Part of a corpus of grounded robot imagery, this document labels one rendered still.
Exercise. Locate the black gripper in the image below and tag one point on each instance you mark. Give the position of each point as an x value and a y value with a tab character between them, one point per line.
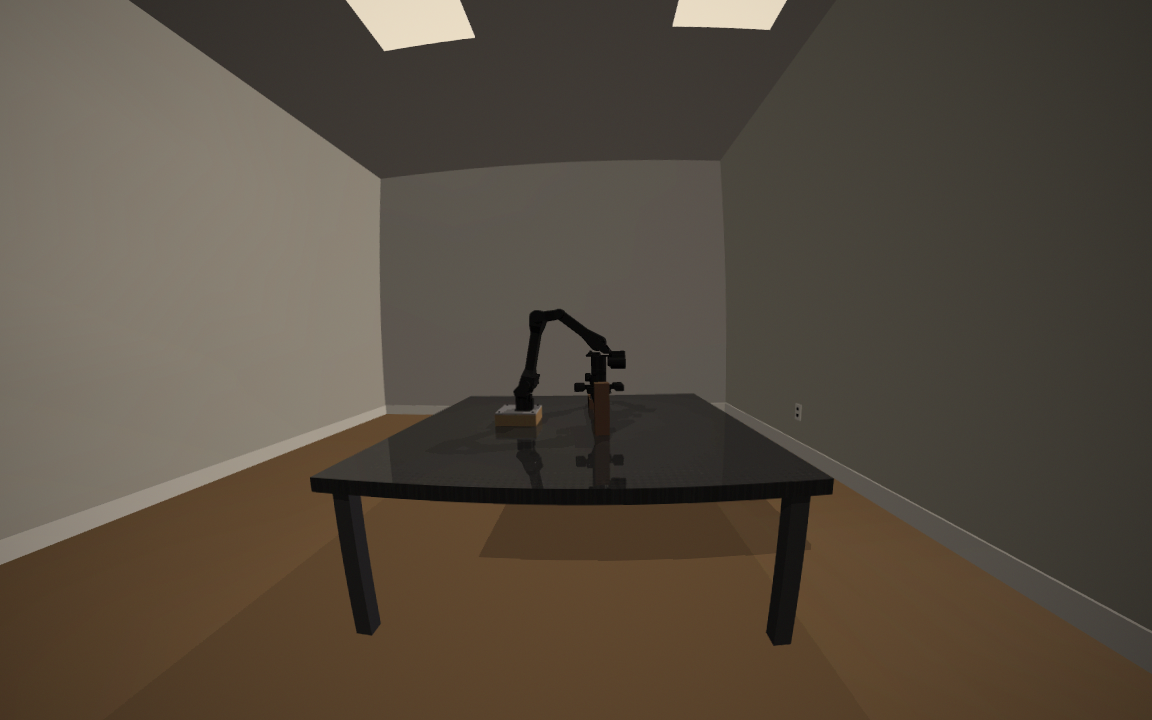
597	375

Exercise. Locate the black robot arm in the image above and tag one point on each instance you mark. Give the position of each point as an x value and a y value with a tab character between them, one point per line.
537	322

